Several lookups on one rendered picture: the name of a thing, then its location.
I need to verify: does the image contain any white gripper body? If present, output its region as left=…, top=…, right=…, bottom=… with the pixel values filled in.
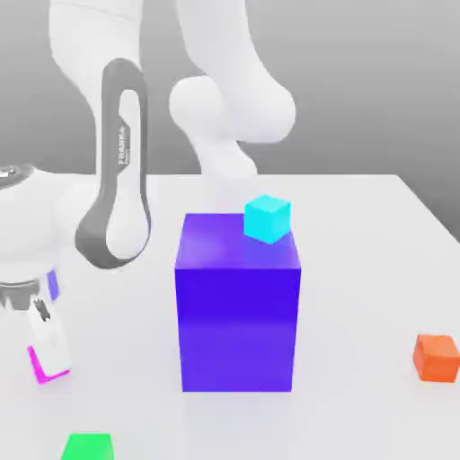
left=27, top=296, right=72, bottom=377

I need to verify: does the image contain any small magenta cube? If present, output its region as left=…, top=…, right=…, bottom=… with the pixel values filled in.
left=26, top=344, right=72, bottom=386

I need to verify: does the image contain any small green cube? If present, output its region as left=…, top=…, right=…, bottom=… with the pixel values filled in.
left=59, top=432, right=115, bottom=460

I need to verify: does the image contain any small cyan cube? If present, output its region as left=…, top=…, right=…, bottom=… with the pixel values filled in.
left=243, top=193, right=292, bottom=246

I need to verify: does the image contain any small orange cube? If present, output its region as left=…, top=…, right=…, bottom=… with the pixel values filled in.
left=411, top=332, right=460, bottom=385

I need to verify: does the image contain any large blue box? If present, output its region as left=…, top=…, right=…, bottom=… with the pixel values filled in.
left=173, top=212, right=302, bottom=394

